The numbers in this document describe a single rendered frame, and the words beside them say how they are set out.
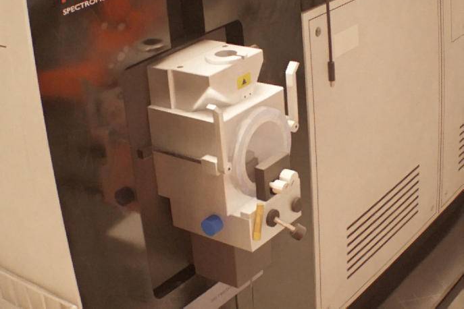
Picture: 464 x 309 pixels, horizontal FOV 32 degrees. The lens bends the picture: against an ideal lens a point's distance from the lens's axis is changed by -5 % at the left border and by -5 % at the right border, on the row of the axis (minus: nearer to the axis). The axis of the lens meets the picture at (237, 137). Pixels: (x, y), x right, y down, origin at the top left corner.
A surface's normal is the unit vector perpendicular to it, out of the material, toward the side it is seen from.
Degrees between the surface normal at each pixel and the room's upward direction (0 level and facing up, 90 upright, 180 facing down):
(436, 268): 0
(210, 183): 90
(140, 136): 90
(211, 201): 90
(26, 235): 90
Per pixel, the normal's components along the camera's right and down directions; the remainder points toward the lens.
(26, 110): -0.61, 0.37
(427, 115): 0.79, 0.18
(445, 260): -0.08, -0.91
